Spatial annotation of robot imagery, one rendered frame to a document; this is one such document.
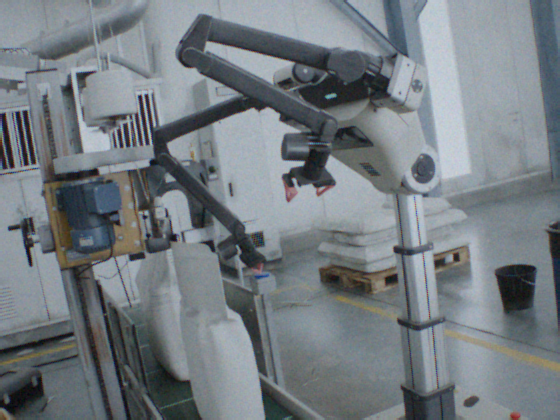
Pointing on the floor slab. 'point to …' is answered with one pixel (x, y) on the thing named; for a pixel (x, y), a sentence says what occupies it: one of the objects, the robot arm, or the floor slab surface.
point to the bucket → (516, 285)
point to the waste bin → (555, 258)
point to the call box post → (272, 341)
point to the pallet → (375, 283)
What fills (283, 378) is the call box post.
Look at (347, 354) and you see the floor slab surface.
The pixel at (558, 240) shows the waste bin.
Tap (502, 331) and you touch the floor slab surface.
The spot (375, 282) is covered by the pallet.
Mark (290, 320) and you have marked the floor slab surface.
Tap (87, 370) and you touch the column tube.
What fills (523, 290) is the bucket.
